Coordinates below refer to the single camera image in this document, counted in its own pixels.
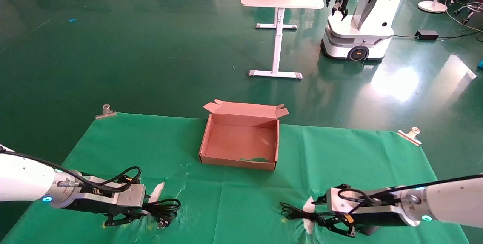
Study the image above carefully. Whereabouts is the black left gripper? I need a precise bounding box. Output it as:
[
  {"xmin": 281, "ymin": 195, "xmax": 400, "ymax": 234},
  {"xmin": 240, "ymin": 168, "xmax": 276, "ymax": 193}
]
[{"xmin": 62, "ymin": 198, "xmax": 152, "ymax": 227}]

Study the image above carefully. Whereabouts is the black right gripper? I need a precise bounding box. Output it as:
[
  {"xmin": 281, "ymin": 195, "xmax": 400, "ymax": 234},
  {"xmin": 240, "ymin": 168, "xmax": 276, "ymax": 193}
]
[{"xmin": 302, "ymin": 212, "xmax": 411, "ymax": 238}]

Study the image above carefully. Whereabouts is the black wired computer mouse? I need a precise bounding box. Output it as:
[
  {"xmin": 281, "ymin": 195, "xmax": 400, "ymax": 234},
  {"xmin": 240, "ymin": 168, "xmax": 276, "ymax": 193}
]
[{"xmin": 280, "ymin": 202, "xmax": 328, "ymax": 225}]

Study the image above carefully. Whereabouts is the black power cable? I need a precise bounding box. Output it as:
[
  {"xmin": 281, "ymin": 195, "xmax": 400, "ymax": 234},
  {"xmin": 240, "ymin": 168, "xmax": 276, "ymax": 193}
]
[{"xmin": 142, "ymin": 198, "xmax": 182, "ymax": 230}]

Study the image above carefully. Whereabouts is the open brown cardboard box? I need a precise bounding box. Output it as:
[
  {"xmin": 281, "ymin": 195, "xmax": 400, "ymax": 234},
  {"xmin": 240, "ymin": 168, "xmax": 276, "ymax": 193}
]
[{"xmin": 199, "ymin": 100, "xmax": 289, "ymax": 171}]

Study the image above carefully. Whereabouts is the green tablecloth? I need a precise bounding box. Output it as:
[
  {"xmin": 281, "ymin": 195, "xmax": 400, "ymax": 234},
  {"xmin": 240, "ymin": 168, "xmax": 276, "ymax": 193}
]
[{"xmin": 0, "ymin": 112, "xmax": 471, "ymax": 244}]

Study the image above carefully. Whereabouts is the silver binder clip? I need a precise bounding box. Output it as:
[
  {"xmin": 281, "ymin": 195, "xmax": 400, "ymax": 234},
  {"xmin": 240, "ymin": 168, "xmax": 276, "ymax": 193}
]
[
  {"xmin": 95, "ymin": 104, "xmax": 117, "ymax": 120},
  {"xmin": 398, "ymin": 127, "xmax": 422, "ymax": 147}
]

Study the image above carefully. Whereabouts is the white wheeled background robot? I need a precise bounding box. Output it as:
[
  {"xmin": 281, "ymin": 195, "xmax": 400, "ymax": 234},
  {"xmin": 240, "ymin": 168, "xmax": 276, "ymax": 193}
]
[{"xmin": 321, "ymin": 0, "xmax": 412, "ymax": 62}]

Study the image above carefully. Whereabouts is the black power adapter brick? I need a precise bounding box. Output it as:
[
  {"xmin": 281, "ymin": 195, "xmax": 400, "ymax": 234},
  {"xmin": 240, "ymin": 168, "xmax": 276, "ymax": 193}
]
[{"xmin": 415, "ymin": 29, "xmax": 440, "ymax": 41}]

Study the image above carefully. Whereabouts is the office chair wheel base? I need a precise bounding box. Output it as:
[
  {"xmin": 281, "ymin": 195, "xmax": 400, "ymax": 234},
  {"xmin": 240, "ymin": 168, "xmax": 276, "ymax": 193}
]
[{"xmin": 454, "ymin": 2, "xmax": 483, "ymax": 25}]

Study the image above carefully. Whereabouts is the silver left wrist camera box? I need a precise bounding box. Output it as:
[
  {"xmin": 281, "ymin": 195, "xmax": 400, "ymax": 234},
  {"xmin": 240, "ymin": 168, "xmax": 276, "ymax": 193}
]
[{"xmin": 80, "ymin": 175, "xmax": 148, "ymax": 209}]

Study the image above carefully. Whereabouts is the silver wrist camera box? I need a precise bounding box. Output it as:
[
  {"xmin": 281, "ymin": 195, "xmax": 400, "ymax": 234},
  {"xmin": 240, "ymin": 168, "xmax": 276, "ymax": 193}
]
[
  {"xmin": 80, "ymin": 175, "xmax": 148, "ymax": 209},
  {"xmin": 326, "ymin": 187, "xmax": 401, "ymax": 215}
]

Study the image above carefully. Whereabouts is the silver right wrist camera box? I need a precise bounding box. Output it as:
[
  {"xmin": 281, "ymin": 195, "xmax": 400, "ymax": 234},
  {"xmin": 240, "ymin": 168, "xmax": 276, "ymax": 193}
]
[{"xmin": 326, "ymin": 187, "xmax": 401, "ymax": 215}]

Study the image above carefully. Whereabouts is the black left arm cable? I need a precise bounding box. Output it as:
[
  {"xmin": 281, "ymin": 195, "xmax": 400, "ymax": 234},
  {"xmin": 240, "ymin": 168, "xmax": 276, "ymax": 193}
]
[{"xmin": 0, "ymin": 149, "xmax": 142, "ymax": 194}]

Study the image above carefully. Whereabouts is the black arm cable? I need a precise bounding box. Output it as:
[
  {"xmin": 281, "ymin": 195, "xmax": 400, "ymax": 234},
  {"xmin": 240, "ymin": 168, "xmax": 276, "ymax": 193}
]
[
  {"xmin": 0, "ymin": 149, "xmax": 142, "ymax": 194},
  {"xmin": 337, "ymin": 174, "xmax": 483, "ymax": 204}
]

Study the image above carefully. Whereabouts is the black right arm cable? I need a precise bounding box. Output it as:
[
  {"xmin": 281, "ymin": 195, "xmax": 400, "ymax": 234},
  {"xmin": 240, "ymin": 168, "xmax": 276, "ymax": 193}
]
[{"xmin": 337, "ymin": 174, "xmax": 483, "ymax": 204}]

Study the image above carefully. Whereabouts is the black floor cable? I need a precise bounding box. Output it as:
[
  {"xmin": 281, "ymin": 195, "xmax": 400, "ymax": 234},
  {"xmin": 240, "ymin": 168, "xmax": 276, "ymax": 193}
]
[{"xmin": 392, "ymin": 9, "xmax": 483, "ymax": 42}]

